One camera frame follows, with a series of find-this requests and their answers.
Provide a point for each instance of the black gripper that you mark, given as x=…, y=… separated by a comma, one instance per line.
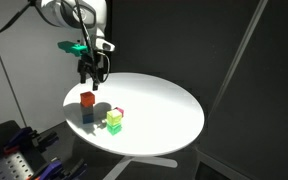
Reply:
x=95, y=63

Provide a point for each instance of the lime green block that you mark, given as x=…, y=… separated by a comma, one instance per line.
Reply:
x=114, y=117

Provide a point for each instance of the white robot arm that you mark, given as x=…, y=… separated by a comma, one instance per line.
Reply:
x=67, y=13

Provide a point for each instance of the orange block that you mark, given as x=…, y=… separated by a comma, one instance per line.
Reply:
x=87, y=99

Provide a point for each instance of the grey block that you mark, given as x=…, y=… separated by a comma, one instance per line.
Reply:
x=87, y=110

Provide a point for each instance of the blue block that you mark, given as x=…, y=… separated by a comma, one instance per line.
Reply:
x=88, y=118

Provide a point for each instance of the magenta block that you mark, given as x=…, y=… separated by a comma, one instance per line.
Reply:
x=120, y=110

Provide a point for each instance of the black clamp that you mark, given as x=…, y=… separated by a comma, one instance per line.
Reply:
x=47, y=138

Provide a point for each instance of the white table base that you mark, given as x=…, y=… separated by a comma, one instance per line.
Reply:
x=140, y=162

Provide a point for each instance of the perforated metal board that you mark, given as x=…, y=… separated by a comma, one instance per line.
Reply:
x=9, y=166

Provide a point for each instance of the grey metal bar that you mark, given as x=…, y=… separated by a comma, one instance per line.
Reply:
x=240, y=53

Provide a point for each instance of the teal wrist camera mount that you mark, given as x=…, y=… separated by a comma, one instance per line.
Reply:
x=71, y=47

